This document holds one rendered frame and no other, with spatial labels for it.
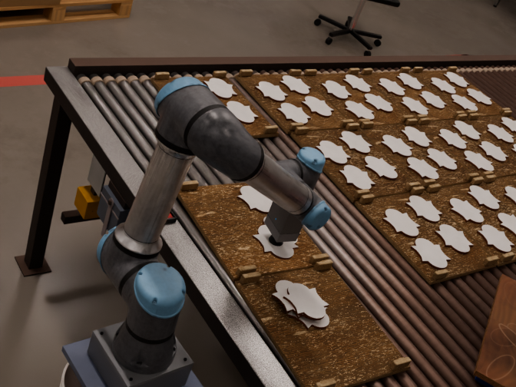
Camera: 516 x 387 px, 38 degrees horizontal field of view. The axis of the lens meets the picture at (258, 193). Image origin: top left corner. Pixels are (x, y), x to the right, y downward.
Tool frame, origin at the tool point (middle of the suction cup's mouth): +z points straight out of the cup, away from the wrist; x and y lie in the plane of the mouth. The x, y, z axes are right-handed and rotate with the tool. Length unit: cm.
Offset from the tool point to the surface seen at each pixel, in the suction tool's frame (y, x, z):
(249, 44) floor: 324, -174, 104
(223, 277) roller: 1.9, 10.8, 13.9
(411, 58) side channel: 140, -154, 10
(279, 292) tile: -10.1, -0.3, 9.1
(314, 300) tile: -15.0, -9.0, 8.3
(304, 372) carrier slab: -35.3, 3.7, 11.7
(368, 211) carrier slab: 25, -55, 11
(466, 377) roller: -45, -47, 13
